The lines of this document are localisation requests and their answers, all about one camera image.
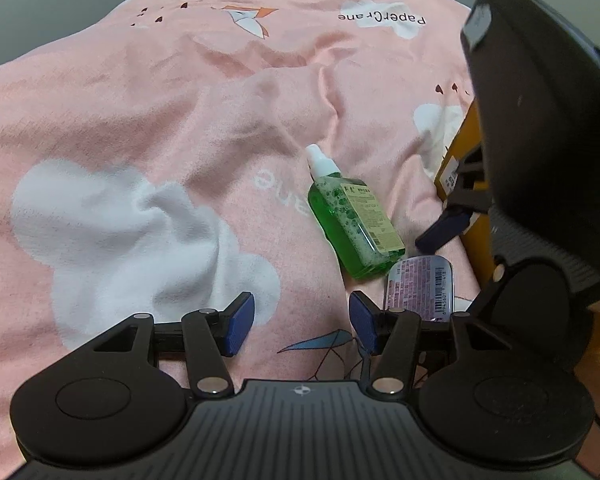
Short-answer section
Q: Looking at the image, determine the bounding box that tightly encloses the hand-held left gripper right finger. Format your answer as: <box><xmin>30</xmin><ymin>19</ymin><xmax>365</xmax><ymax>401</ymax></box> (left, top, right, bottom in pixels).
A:
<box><xmin>348</xmin><ymin>290</ymin><xmax>513</xmax><ymax>401</ymax></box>

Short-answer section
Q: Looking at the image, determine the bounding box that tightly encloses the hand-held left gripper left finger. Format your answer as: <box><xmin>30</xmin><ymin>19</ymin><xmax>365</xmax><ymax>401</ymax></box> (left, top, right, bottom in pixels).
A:
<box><xmin>87</xmin><ymin>291</ymin><xmax>256</xmax><ymax>401</ymax></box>

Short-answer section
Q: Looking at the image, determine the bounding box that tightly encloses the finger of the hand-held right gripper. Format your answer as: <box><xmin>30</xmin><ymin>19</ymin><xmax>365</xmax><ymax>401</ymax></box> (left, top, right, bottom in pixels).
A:
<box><xmin>414</xmin><ymin>149</ymin><xmax>493</xmax><ymax>255</ymax></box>

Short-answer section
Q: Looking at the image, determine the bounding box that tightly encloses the small labelled metal tin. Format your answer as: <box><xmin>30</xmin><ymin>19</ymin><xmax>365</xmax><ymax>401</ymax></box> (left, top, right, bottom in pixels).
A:
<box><xmin>384</xmin><ymin>255</ymin><xmax>453</xmax><ymax>323</ymax></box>

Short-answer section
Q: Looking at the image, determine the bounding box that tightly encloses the yellow cardboard box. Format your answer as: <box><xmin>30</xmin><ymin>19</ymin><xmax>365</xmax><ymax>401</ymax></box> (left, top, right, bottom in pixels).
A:
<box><xmin>433</xmin><ymin>102</ymin><xmax>498</xmax><ymax>288</ymax></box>

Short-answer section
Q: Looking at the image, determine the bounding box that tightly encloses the green spray bottle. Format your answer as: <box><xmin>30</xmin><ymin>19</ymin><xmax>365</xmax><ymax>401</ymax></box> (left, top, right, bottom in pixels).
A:
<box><xmin>305</xmin><ymin>144</ymin><xmax>407</xmax><ymax>281</ymax></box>

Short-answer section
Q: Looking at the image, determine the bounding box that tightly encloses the pink printed blanket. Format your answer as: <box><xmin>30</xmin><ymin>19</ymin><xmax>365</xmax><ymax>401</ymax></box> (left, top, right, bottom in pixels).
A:
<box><xmin>0</xmin><ymin>0</ymin><xmax>600</xmax><ymax>480</ymax></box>

